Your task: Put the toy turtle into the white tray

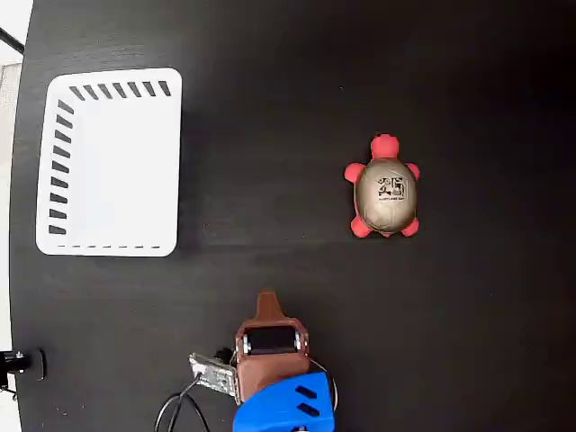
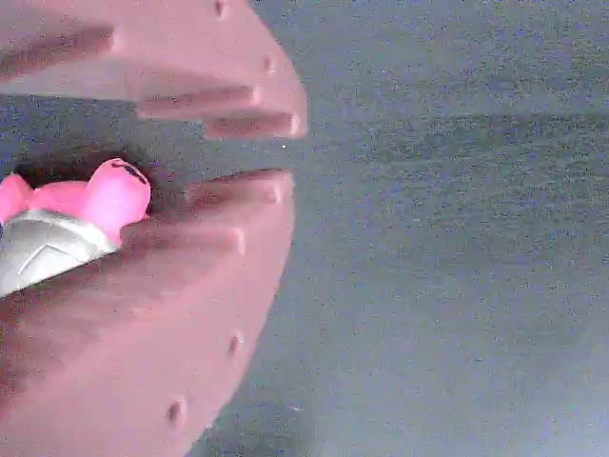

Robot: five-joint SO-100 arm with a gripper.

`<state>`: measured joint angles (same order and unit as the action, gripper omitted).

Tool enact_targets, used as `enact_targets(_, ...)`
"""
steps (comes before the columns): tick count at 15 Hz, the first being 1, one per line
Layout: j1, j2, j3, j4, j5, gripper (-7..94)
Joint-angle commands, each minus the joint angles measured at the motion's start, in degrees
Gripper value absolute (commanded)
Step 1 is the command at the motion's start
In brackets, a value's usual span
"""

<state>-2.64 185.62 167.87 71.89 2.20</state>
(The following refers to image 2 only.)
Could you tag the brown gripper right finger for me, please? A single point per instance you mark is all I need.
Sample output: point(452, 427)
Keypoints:
point(190, 52)

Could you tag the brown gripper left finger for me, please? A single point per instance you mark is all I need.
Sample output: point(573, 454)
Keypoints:
point(123, 343)

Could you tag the pink and silver toy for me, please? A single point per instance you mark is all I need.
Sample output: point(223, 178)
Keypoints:
point(111, 200)

